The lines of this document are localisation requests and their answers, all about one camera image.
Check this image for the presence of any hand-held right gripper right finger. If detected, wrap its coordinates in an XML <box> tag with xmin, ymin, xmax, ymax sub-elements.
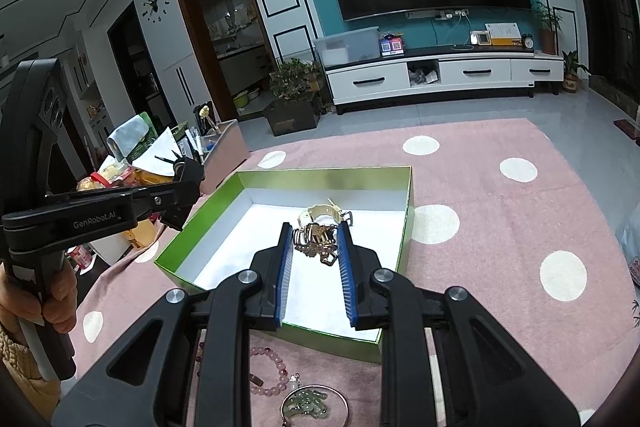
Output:
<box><xmin>336</xmin><ymin>221</ymin><xmax>583</xmax><ymax>427</ymax></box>

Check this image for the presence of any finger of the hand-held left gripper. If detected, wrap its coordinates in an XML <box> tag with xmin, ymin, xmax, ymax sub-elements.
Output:
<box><xmin>132</xmin><ymin>159</ymin><xmax>207</xmax><ymax>208</ymax></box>
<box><xmin>150</xmin><ymin>203</ymin><xmax>195</xmax><ymax>231</ymax></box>

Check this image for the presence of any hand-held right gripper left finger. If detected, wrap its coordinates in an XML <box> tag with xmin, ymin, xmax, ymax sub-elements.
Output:
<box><xmin>50</xmin><ymin>221</ymin><xmax>294</xmax><ymax>427</ymax></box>

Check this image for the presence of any gold bracelet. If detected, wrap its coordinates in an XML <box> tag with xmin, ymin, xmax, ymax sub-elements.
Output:
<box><xmin>292</xmin><ymin>223</ymin><xmax>341</xmax><ymax>267</ymax></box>

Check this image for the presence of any green cardboard box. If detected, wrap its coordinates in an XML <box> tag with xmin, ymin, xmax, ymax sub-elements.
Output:
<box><xmin>154</xmin><ymin>165</ymin><xmax>415</xmax><ymax>364</ymax></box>

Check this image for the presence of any person's left hand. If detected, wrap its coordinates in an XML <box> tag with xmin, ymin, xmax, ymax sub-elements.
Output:
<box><xmin>0</xmin><ymin>257</ymin><xmax>78</xmax><ymax>335</ymax></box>

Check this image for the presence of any yellow snack packet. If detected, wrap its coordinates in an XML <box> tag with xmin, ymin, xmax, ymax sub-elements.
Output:
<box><xmin>132</xmin><ymin>167</ymin><xmax>173</xmax><ymax>186</ymax></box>

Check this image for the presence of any white paper sheet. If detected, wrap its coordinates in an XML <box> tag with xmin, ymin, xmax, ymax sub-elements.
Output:
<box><xmin>132</xmin><ymin>127</ymin><xmax>183</xmax><ymax>180</ymax></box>

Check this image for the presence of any green carton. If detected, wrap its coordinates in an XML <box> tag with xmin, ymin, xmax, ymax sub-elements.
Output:
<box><xmin>122</xmin><ymin>112</ymin><xmax>167</xmax><ymax>162</ymax></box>

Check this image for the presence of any pink desk organizer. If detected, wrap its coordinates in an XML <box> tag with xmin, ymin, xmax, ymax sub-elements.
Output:
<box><xmin>200</xmin><ymin>119</ymin><xmax>251</xmax><ymax>195</ymax></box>

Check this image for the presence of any cream wrist watch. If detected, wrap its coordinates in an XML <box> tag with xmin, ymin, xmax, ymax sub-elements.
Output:
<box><xmin>298</xmin><ymin>198</ymin><xmax>355</xmax><ymax>229</ymax></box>

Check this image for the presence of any grey blue cloth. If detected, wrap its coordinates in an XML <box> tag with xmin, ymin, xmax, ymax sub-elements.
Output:
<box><xmin>106</xmin><ymin>116</ymin><xmax>151</xmax><ymax>158</ymax></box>

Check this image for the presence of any pen with yellow topper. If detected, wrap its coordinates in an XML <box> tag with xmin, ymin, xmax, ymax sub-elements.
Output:
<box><xmin>197</xmin><ymin>106</ymin><xmax>221</xmax><ymax>135</ymax></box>

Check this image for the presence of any green basin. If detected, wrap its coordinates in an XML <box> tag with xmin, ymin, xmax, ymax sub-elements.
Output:
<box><xmin>232</xmin><ymin>88</ymin><xmax>261</xmax><ymax>110</ymax></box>

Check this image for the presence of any green jade pendant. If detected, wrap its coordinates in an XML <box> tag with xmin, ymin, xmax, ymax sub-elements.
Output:
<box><xmin>287</xmin><ymin>388</ymin><xmax>331</xmax><ymax>421</ymax></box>

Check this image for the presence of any silver bangle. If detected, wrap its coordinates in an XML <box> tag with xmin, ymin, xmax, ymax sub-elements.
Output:
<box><xmin>280</xmin><ymin>386</ymin><xmax>349</xmax><ymax>427</ymax></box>

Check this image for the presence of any pink polka dot tablecloth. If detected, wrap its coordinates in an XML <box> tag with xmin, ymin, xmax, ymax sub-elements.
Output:
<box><xmin>65</xmin><ymin>117</ymin><xmax>640</xmax><ymax>427</ymax></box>

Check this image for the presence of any bushy plant in dark planter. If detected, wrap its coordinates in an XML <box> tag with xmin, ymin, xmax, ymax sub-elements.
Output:
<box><xmin>264</xmin><ymin>57</ymin><xmax>323</xmax><ymax>138</ymax></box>

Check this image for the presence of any white television cabinet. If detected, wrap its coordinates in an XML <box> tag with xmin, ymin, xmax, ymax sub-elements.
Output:
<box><xmin>322</xmin><ymin>47</ymin><xmax>566</xmax><ymax>115</ymax></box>

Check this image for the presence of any grey bag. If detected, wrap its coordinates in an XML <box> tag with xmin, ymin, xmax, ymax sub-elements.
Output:
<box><xmin>409</xmin><ymin>67</ymin><xmax>440</xmax><ymax>86</ymax></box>

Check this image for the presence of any clear plastic storage bin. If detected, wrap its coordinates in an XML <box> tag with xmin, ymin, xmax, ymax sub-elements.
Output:
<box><xmin>313</xmin><ymin>27</ymin><xmax>382</xmax><ymax>68</ymax></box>

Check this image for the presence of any blue and red stand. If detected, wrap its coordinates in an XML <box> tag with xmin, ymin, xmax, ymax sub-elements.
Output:
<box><xmin>378</xmin><ymin>34</ymin><xmax>405</xmax><ymax>56</ymax></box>

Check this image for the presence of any white power strip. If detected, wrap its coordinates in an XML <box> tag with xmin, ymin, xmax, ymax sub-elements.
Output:
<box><xmin>405</xmin><ymin>8</ymin><xmax>471</xmax><ymax>20</ymax></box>

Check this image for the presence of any white plastic bag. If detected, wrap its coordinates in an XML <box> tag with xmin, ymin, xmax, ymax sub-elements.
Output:
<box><xmin>617</xmin><ymin>217</ymin><xmax>640</xmax><ymax>288</ymax></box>

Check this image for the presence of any yellow and white box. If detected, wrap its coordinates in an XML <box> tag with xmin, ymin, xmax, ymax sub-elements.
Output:
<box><xmin>485</xmin><ymin>22</ymin><xmax>521</xmax><ymax>46</ymax></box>

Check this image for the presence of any small potted floor plant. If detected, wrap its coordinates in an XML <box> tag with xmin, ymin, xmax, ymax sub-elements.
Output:
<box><xmin>561</xmin><ymin>51</ymin><xmax>591</xmax><ymax>94</ymax></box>

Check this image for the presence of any potted plant in brown pot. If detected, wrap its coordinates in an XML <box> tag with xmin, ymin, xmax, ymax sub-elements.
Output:
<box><xmin>531</xmin><ymin>2</ymin><xmax>563</xmax><ymax>55</ymax></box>

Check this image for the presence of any dark brown object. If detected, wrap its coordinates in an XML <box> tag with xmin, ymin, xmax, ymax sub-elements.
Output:
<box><xmin>614</xmin><ymin>119</ymin><xmax>640</xmax><ymax>142</ymax></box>

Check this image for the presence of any black antler wall clock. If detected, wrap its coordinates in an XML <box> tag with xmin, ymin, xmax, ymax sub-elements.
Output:
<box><xmin>143</xmin><ymin>0</ymin><xmax>171</xmax><ymax>24</ymax></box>

